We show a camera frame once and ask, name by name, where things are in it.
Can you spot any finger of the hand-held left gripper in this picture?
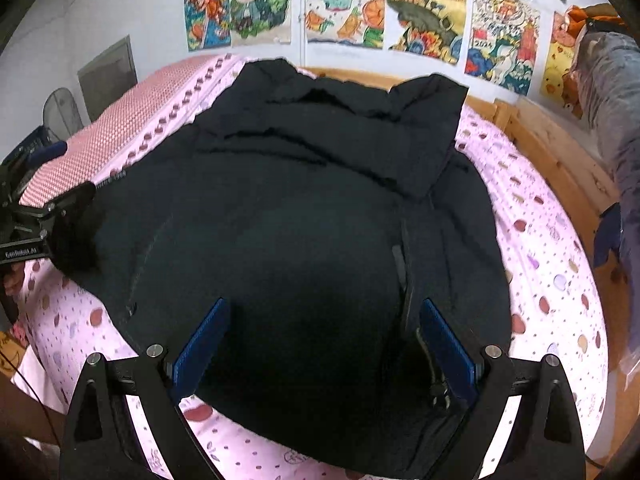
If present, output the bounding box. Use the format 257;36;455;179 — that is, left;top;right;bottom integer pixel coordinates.
30;181;97;233
10;140;69;201

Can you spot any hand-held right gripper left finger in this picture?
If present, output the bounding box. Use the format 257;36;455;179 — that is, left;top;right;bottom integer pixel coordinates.
59;297;232;480

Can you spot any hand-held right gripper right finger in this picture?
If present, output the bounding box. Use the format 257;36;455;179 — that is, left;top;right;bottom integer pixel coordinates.
419;298;586;480

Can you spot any black padded jacket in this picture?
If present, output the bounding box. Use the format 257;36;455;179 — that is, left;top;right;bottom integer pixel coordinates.
51;58;514;479

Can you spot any person's left hand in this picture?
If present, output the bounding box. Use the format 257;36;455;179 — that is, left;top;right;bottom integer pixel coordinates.
1;262;27;303

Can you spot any black mesh crate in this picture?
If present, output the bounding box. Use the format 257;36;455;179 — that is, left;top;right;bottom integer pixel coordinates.
0;125;53;168

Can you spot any standing fan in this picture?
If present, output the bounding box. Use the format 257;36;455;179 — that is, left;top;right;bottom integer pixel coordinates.
42;87;86;138

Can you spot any red checked pillow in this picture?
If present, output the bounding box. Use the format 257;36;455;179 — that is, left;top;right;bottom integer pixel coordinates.
19;54;247;209

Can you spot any pink fruit-print bed sheet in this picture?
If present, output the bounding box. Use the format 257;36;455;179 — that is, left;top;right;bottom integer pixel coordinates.
12;52;610;480

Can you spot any dark blue cloth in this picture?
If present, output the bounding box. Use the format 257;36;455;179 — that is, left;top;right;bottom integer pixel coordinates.
594;204;624;272

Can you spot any plastic-wrapped bedding bundle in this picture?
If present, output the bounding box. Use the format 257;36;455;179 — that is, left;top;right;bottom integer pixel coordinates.
574;30;640;301

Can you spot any orange cloth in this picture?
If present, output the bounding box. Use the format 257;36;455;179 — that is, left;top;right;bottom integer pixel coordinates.
564;4;628;36

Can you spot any grey wall panel door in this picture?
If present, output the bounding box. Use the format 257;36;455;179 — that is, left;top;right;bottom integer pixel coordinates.
77;35;139;123

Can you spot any wooden bed frame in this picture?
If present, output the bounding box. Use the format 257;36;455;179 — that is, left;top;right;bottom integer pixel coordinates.
299;65;632;391

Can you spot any group of colourful wall drawings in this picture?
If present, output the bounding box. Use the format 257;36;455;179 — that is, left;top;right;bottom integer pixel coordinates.
182;0;593;121

